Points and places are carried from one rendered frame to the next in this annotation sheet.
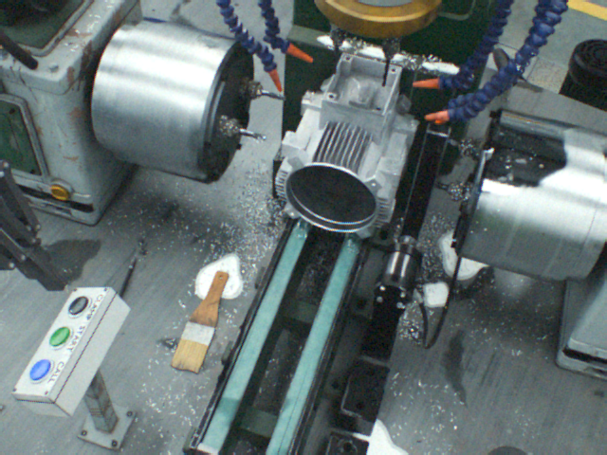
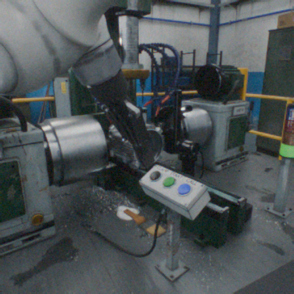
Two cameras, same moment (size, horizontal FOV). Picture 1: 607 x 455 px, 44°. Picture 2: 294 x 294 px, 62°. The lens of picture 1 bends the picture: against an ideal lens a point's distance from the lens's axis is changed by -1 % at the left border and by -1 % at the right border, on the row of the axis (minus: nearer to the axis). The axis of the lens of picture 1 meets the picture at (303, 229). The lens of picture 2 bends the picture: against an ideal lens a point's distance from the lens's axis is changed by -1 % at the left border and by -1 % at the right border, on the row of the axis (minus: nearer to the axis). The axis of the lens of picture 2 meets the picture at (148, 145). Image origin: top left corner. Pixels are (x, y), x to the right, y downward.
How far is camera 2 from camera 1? 99 cm
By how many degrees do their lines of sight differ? 55
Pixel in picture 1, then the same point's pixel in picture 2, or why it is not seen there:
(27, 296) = (65, 273)
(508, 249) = (197, 131)
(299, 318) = not seen: hidden behind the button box
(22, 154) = (14, 203)
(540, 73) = not seen: hidden behind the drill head
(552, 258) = (206, 128)
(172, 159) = (96, 157)
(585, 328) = (217, 150)
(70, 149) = (44, 181)
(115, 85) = (60, 134)
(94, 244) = (65, 239)
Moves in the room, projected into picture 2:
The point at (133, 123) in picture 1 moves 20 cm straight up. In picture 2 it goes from (76, 146) to (71, 84)
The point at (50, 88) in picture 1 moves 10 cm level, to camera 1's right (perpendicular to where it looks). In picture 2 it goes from (38, 138) to (67, 132)
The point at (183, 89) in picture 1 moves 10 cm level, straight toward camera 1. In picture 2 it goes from (88, 125) to (112, 127)
